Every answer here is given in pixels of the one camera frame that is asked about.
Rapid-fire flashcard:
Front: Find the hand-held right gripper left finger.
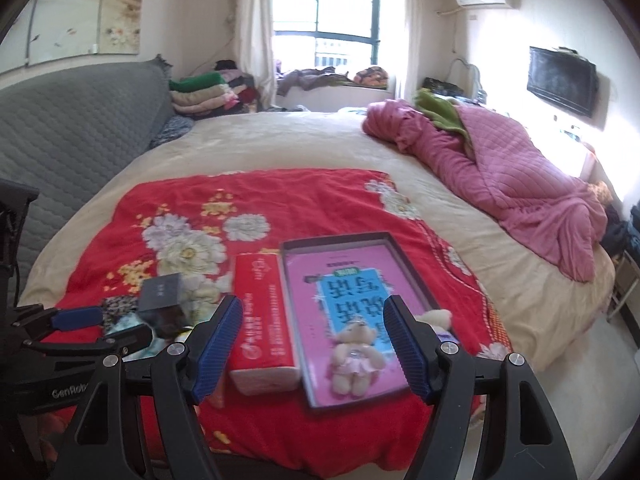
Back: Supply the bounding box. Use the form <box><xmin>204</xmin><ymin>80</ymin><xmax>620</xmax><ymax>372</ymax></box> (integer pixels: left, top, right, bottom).
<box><xmin>50</xmin><ymin>294</ymin><xmax>244</xmax><ymax>480</ymax></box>

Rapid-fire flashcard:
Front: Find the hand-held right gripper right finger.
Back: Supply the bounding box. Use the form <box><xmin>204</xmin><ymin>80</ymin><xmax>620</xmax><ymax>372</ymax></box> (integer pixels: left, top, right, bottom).
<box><xmin>382</xmin><ymin>295</ymin><xmax>581</xmax><ymax>480</ymax></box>

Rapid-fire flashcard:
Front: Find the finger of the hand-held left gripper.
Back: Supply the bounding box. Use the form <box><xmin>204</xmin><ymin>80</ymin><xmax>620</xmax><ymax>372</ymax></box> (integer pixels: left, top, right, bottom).
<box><xmin>16</xmin><ymin>305</ymin><xmax>104</xmax><ymax>344</ymax></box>
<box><xmin>24</xmin><ymin>324</ymin><xmax>154</xmax><ymax>361</ymax></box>

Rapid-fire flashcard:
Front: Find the green floral tissue pack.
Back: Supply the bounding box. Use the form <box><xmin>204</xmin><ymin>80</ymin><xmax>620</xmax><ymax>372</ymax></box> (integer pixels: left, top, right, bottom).
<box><xmin>106</xmin><ymin>316</ymin><xmax>146</xmax><ymax>337</ymax></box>

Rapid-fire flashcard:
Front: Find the white teddy bear purple dress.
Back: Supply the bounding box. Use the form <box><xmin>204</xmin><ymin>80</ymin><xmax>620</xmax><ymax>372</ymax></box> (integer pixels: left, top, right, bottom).
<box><xmin>417</xmin><ymin>308</ymin><xmax>459</xmax><ymax>344</ymax></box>

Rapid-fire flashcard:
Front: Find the grey box tray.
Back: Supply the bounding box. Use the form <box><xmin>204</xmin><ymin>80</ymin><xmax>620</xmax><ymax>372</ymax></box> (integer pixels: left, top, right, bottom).
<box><xmin>278</xmin><ymin>231</ymin><xmax>442</xmax><ymax>414</ymax></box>

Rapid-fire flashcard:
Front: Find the person's left hand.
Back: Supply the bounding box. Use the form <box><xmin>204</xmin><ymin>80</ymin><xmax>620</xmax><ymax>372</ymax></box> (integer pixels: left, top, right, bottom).
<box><xmin>30</xmin><ymin>407</ymin><xmax>71</xmax><ymax>466</ymax></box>

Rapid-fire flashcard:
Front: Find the leopard print cloth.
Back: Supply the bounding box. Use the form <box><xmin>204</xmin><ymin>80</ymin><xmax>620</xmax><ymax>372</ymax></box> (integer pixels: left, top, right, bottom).
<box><xmin>101</xmin><ymin>296</ymin><xmax>140</xmax><ymax>333</ymax></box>

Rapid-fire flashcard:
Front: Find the red tissue pack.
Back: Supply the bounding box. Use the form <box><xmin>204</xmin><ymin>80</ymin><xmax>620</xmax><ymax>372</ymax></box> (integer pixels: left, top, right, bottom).
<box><xmin>229</xmin><ymin>252</ymin><xmax>301</xmax><ymax>395</ymax></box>

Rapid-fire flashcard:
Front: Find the small black box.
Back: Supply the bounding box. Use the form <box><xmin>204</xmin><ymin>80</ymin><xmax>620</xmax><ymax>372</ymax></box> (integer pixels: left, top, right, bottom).
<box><xmin>137</xmin><ymin>273</ymin><xmax>189</xmax><ymax>337</ymax></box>

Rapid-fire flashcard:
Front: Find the pink and blue book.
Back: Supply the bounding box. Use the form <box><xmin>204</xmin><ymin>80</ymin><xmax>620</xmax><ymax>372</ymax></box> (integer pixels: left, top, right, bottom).
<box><xmin>283</xmin><ymin>244</ymin><xmax>427</xmax><ymax>407</ymax></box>

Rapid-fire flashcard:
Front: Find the red floral blanket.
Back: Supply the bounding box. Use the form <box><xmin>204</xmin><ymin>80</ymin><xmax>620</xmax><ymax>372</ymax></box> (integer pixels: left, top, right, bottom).
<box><xmin>40</xmin><ymin>167</ymin><xmax>513</xmax><ymax>477</ymax></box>

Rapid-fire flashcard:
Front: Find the grey quilted headboard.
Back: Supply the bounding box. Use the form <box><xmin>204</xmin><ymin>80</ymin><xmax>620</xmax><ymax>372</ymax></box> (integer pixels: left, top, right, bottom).
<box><xmin>0</xmin><ymin>57</ymin><xmax>174</xmax><ymax>306</ymax></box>

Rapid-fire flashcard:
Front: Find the pink quilted quilt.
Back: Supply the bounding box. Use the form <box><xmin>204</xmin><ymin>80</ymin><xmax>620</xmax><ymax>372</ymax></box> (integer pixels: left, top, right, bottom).
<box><xmin>362</xmin><ymin>99</ymin><xmax>609</xmax><ymax>282</ymax></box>

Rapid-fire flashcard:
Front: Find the dark patterned pillow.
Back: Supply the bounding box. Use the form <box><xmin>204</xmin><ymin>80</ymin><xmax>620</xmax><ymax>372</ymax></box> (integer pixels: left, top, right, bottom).
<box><xmin>149</xmin><ymin>115</ymin><xmax>197</xmax><ymax>149</ymax></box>

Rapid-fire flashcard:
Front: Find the bed with beige sheet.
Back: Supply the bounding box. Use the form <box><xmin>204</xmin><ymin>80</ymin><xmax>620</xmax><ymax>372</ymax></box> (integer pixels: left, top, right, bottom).
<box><xmin>20</xmin><ymin>107</ymin><xmax>617</xmax><ymax>461</ymax></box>

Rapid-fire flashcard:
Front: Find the white metal chair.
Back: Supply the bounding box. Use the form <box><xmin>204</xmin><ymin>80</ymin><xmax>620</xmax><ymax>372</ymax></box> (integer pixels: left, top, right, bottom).
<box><xmin>606</xmin><ymin>250</ymin><xmax>640</xmax><ymax>322</ymax></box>

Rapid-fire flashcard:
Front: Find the green fleece blanket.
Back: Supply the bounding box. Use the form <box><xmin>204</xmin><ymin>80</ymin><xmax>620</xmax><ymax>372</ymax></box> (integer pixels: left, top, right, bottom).
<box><xmin>414</xmin><ymin>88</ymin><xmax>469</xmax><ymax>139</ymax></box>

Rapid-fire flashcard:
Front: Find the pile of dark clothes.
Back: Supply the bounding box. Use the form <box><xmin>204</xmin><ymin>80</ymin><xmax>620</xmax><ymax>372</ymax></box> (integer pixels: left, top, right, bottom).
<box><xmin>600</xmin><ymin>200</ymin><xmax>640</xmax><ymax>262</ymax></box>

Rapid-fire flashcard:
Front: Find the stack of folded clothes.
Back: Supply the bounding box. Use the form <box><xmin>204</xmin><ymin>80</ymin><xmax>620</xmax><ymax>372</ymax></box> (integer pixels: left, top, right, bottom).
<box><xmin>167</xmin><ymin>60</ymin><xmax>262</xmax><ymax>120</ymax></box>

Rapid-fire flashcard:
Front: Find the white desk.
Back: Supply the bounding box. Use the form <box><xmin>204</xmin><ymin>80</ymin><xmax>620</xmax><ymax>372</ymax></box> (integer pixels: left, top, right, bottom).
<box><xmin>555</xmin><ymin>110</ymin><xmax>601</xmax><ymax>181</ymax></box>

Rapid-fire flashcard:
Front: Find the orange patterned cloth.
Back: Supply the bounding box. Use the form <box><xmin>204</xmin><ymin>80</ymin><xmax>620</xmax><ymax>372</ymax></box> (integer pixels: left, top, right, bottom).
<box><xmin>353</xmin><ymin>66</ymin><xmax>390</xmax><ymax>89</ymax></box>

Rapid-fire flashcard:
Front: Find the pile of grey clothes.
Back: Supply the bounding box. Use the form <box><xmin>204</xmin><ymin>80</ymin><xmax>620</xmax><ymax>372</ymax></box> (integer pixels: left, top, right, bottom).
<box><xmin>276</xmin><ymin>66</ymin><xmax>352</xmax><ymax>97</ymax></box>

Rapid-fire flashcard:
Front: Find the white curtain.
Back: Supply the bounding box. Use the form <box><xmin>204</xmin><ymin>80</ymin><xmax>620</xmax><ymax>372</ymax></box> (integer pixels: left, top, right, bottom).
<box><xmin>387</xmin><ymin>0</ymin><xmax>427</xmax><ymax>104</ymax></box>
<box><xmin>234</xmin><ymin>0</ymin><xmax>279</xmax><ymax>107</ymax></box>

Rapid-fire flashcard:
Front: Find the white curved metal frame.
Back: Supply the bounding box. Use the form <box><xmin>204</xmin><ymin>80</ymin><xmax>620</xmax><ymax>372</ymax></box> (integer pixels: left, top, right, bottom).
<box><xmin>449</xmin><ymin>57</ymin><xmax>485</xmax><ymax>102</ymax></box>

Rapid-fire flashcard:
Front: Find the floral wall painting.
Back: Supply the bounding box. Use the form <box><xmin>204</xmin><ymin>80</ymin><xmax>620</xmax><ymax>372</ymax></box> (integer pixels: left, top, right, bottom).
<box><xmin>0</xmin><ymin>0</ymin><xmax>144</xmax><ymax>77</ymax></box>

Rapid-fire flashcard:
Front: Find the black wall television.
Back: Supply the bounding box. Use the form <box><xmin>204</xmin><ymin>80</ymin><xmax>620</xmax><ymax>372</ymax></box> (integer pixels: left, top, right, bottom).
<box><xmin>527</xmin><ymin>46</ymin><xmax>599</xmax><ymax>119</ymax></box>

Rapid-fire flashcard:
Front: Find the window with dark frame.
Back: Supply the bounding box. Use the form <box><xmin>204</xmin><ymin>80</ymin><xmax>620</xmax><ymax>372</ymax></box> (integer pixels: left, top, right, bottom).
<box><xmin>272</xmin><ymin>0</ymin><xmax>384</xmax><ymax>69</ymax></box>

